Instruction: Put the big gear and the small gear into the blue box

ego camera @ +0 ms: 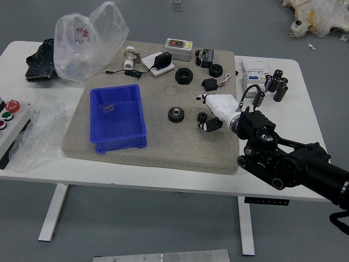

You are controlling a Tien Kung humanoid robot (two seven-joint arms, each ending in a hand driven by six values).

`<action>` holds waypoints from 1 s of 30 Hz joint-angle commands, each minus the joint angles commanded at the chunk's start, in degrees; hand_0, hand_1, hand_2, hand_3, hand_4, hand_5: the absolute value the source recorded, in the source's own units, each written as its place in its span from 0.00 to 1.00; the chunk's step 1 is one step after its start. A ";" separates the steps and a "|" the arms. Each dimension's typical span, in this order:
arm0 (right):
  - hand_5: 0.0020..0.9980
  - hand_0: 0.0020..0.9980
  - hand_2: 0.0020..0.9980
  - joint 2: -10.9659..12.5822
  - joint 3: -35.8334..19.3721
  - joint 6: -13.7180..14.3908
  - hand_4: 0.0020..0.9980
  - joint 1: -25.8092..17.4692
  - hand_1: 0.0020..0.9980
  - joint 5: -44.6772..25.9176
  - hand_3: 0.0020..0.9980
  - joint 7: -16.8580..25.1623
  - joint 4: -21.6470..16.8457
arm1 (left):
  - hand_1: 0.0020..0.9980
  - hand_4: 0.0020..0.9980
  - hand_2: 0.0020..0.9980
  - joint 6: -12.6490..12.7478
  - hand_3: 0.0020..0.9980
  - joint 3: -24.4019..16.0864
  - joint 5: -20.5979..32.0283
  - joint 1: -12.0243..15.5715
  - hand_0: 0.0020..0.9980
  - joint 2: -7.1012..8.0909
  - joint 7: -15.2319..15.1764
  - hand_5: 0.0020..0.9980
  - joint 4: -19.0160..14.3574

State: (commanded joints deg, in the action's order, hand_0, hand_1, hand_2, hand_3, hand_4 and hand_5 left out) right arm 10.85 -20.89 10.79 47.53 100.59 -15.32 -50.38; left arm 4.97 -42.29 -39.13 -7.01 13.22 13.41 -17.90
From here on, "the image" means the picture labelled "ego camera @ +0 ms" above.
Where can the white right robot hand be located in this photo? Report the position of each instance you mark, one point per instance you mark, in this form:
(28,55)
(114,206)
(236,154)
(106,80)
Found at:
(221,105)

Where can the small black gear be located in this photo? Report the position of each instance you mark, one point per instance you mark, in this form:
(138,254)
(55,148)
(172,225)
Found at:
(201,117)

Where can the big black gear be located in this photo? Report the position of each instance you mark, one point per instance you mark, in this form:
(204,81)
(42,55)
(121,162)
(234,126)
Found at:
(175,115)

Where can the blue plastic box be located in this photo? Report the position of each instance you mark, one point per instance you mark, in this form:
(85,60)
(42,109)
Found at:
(117,122)

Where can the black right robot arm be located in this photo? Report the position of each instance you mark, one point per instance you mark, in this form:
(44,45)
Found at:
(300,163)

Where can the small black round nut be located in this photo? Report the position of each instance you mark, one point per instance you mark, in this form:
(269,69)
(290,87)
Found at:
(216,71)

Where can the large black hex nut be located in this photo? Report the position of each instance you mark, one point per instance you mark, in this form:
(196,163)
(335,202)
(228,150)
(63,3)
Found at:
(184,76)

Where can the grey push-button control box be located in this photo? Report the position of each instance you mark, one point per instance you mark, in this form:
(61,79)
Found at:
(11,128)

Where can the black cylindrical capacitor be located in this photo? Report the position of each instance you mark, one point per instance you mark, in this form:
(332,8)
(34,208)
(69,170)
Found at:
(259,99)
(276,84)
(278,73)
(284,81)
(269,83)

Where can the white circuit breaker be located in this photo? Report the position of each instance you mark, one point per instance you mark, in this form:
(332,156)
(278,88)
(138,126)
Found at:
(252,73)

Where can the black module green terminal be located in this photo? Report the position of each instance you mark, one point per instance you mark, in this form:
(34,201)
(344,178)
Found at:
(207,58)

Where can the large dark brown capacitor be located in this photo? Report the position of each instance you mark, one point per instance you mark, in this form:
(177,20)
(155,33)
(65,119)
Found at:
(280,94)

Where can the grey-brown mat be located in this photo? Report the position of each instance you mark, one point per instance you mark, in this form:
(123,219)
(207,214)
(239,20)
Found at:
(163,147)

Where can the black power adapter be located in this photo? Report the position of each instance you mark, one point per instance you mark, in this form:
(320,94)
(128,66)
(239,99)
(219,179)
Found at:
(163,60)

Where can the brass valve white fittings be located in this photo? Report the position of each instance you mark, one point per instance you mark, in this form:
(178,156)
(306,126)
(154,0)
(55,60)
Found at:
(128,57)

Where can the black table control panel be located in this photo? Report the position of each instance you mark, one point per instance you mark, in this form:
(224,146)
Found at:
(267,201)

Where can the small white scrap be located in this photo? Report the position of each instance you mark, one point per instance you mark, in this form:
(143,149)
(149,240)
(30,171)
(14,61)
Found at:
(312,46)

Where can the clear item on floor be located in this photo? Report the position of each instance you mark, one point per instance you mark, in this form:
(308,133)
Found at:
(176,5)

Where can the small clear packet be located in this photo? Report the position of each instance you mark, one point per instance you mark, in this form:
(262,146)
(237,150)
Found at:
(108,108)

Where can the white table leg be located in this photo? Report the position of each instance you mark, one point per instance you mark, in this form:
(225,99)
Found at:
(246,226)
(53,213)

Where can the plush toy in plastic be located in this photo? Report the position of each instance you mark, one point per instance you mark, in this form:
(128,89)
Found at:
(319,16)

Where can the white plastic bag red print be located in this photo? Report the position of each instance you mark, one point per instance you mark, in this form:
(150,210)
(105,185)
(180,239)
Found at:
(81,54)

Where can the crumpled clear plastic bag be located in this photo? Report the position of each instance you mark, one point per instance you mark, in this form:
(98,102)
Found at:
(38,136)

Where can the black case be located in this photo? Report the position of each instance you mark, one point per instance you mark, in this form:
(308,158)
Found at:
(38,65)

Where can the grey switch box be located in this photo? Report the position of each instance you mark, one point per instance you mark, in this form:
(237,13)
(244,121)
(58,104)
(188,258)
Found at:
(178,50)

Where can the white wall socket plate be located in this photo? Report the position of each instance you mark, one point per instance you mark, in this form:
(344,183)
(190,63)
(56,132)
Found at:
(148,61)

